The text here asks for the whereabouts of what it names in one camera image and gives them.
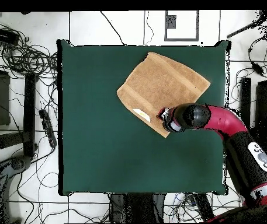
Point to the black flat device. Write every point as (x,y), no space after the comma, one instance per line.
(203,207)

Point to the grey curved stand base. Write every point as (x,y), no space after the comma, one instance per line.
(16,164)

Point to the black upright bar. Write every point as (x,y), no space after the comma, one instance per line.
(245,98)

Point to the tan terry towel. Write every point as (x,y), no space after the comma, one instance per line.
(161,86)

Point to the black inline power brick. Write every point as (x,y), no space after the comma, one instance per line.
(257,68)

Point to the black metal frame stand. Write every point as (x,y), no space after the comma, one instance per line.
(29,105)

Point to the black rectangular box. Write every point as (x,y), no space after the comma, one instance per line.
(3,35)

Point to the small grey square plate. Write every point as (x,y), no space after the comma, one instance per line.
(171,21)

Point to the long black power strip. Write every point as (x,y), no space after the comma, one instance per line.
(47,127)

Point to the grey square floor frame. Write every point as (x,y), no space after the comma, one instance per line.
(181,40)

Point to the dark green table cloth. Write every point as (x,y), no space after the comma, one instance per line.
(100,151)

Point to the black robot pedestal stand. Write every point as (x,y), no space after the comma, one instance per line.
(137,207)

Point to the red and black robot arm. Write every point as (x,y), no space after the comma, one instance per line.
(224,121)

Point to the black tripod leg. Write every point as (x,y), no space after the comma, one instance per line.
(245,28)

